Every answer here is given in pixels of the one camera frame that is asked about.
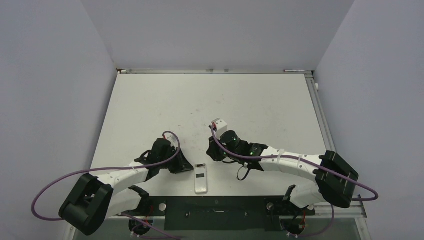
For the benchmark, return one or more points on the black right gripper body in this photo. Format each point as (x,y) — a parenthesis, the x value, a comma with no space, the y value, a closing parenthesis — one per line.
(219,155)

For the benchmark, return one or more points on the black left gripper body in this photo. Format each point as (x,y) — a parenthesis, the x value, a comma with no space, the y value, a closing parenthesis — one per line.
(171,165)

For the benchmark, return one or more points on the white red remote control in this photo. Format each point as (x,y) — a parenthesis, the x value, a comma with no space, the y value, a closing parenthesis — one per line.
(200,179)

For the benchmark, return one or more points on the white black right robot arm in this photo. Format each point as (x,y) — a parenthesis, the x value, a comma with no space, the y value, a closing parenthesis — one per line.
(331,178)

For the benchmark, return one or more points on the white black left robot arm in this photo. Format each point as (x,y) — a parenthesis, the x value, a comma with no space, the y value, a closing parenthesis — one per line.
(94,199)

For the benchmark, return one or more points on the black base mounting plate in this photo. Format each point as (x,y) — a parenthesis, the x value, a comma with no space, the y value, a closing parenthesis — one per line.
(220,213)

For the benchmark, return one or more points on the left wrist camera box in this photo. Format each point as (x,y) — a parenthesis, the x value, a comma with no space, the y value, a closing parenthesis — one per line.
(173,138)

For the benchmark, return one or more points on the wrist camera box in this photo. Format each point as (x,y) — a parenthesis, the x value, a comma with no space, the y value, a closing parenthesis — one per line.
(219,126)
(173,138)

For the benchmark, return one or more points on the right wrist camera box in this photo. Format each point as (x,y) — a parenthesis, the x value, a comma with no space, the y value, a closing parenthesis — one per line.
(219,126)

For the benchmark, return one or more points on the aluminium back table rail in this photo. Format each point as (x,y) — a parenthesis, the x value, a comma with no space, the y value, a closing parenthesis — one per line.
(212,71)

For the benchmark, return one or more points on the aluminium table edge rail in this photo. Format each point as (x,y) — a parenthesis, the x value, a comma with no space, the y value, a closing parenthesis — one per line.
(313,89)

